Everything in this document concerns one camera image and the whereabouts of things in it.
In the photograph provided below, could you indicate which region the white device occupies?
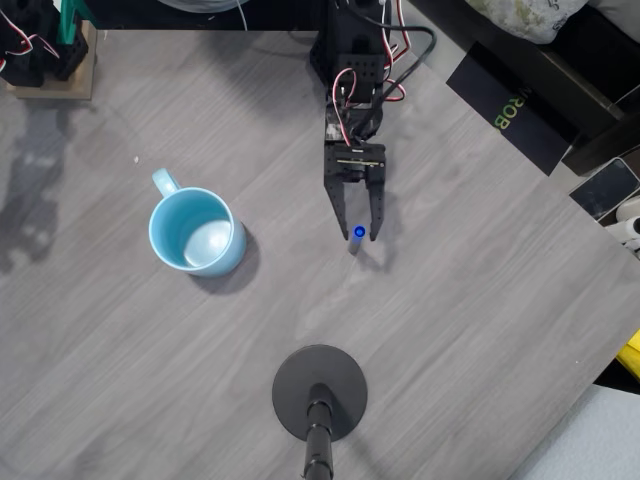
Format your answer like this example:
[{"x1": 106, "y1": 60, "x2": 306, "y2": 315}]
[{"x1": 602, "y1": 197, "x2": 640, "y2": 259}]

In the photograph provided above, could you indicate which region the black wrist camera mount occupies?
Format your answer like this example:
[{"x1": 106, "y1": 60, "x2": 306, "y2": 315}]
[{"x1": 323, "y1": 142, "x2": 387, "y2": 170}]

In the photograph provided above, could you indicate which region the white round object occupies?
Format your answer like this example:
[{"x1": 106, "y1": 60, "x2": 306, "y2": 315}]
[{"x1": 157, "y1": 0, "x2": 249, "y2": 13}]

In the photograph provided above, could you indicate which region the light blue mug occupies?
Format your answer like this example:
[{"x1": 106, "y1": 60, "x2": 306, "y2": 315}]
[{"x1": 147, "y1": 167, "x2": 247, "y2": 279}]

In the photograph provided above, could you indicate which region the light grey fabric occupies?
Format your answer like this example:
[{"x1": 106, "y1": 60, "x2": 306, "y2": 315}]
[{"x1": 509, "y1": 382, "x2": 640, "y2": 480}]

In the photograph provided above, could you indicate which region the black furniture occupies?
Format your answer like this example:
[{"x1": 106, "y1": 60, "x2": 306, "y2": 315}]
[{"x1": 407, "y1": 0, "x2": 640, "y2": 176}]

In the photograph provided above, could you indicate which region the black box with green letters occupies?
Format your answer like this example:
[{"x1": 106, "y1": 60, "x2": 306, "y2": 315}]
[{"x1": 444, "y1": 40, "x2": 581, "y2": 177}]

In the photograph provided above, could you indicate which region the red white servo wire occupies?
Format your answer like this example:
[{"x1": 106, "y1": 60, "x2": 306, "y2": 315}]
[
  {"x1": 331, "y1": 67, "x2": 359, "y2": 147},
  {"x1": 380, "y1": 0, "x2": 412, "y2": 102}
]

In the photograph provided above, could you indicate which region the wooden base board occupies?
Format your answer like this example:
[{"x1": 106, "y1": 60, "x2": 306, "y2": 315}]
[{"x1": 5, "y1": 19, "x2": 99, "y2": 101}]

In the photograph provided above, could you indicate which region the yellow object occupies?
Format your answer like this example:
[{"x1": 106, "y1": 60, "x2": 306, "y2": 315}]
[{"x1": 615, "y1": 329, "x2": 640, "y2": 379}]

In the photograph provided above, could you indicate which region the green printed clamp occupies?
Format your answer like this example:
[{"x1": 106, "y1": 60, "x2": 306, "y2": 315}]
[{"x1": 53, "y1": 0, "x2": 84, "y2": 49}]

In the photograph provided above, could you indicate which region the smartphone with dark screen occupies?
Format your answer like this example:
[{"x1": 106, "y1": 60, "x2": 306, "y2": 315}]
[{"x1": 568, "y1": 157, "x2": 640, "y2": 221}]

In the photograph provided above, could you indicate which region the patterned white pillow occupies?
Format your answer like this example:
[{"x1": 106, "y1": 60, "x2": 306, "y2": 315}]
[{"x1": 464, "y1": 0, "x2": 591, "y2": 45}]

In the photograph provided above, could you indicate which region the black round-base camera stand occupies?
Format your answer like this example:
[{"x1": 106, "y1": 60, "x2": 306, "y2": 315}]
[{"x1": 271, "y1": 343, "x2": 369, "y2": 480}]

